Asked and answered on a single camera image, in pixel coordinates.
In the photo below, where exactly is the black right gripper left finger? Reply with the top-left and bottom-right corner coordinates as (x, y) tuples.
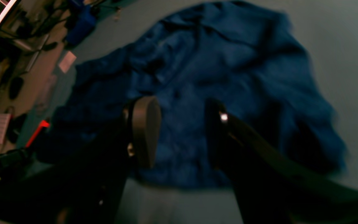
(0, 96), (161, 224)

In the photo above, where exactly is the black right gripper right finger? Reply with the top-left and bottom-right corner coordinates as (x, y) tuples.
(205, 98), (358, 224)

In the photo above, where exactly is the dark blue t-shirt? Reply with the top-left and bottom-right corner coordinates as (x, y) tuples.
(34, 1), (345, 189)

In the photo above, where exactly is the orange black utility knife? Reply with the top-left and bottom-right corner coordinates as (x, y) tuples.
(25, 120), (50, 148)

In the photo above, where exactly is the black computer mouse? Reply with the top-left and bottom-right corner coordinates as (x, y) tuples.
(8, 76), (24, 100)

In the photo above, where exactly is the white square paper leaflet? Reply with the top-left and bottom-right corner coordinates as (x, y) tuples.
(58, 51), (77, 73)

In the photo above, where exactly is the blue plastic case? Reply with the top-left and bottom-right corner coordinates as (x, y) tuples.
(63, 5), (97, 48)

